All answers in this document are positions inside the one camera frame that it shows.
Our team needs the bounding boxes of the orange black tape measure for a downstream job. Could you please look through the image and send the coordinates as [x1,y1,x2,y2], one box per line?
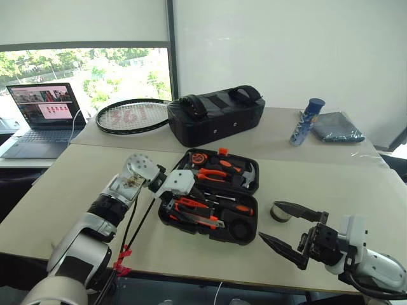
[190,152,210,165]

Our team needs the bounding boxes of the orange handled pliers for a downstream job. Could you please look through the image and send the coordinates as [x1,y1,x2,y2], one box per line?
[193,166,237,184]

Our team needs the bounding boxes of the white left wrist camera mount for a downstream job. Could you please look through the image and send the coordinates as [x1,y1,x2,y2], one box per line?
[155,169,197,200]

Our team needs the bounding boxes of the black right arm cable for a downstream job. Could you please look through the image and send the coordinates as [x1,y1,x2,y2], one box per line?
[336,272,407,301]

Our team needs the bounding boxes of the white laptop cable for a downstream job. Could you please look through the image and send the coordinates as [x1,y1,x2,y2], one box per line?
[67,109,84,147]

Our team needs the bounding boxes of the claw hammer orange black handle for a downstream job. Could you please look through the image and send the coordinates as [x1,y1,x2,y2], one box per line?
[208,158,258,191]

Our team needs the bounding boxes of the black rectangular bag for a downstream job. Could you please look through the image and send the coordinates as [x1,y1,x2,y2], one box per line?
[166,84,266,149]

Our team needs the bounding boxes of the black electrical tape roll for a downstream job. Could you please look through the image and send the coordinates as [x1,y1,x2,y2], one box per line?
[270,203,293,224]

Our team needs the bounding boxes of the dark window frame post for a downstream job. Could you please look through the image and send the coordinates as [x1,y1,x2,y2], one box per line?
[165,0,184,102]

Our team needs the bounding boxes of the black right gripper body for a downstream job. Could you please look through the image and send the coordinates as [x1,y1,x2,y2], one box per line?
[296,210,347,266]

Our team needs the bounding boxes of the blue patterned bottle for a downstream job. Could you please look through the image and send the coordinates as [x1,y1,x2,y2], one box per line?
[289,98,326,147]

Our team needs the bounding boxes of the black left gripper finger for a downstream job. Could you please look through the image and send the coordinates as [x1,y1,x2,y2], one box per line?
[191,186,208,210]

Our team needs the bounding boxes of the red cable tie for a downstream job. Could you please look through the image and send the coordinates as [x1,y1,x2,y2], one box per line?
[113,243,133,278]

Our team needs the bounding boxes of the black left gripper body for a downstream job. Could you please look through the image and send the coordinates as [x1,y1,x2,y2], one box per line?
[186,178,201,197]

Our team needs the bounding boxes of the white cable under table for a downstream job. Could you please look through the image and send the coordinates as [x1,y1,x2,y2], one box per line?
[213,280,224,305]

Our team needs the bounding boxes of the black tool case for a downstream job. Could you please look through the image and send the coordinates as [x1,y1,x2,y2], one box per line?
[157,146,261,247]

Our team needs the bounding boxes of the orange black utility knife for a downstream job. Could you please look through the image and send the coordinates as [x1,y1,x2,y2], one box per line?
[165,207,228,229]

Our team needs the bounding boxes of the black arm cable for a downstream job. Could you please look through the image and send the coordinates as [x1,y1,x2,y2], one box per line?
[336,272,407,301]
[94,189,162,305]

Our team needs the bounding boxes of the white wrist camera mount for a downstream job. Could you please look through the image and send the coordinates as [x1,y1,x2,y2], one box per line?
[155,169,197,200]
[324,215,370,276]

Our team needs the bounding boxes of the white side desk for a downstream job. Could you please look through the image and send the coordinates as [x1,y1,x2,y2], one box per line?
[0,156,59,170]

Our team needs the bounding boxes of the orange test pen screwdriver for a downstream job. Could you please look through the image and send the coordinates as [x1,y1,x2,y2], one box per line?
[177,196,210,209]

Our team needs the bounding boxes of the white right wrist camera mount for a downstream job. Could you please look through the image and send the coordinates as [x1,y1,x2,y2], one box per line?
[324,215,370,276]

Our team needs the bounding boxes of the black tennis racket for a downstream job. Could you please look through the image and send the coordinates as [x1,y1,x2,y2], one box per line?
[95,98,173,136]

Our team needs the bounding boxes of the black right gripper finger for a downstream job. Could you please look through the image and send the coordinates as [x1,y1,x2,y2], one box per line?
[273,200,329,225]
[258,231,310,271]

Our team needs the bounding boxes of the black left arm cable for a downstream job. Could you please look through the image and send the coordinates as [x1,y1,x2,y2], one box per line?
[94,189,162,305]

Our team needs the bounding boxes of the white roller blind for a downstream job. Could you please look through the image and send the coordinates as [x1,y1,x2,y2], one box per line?
[0,0,169,47]

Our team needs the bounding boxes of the folded blue grey cloth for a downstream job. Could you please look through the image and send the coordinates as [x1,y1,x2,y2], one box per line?
[309,111,366,144]

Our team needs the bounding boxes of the dark open laptop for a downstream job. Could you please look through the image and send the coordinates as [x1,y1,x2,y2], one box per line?
[0,82,89,160]

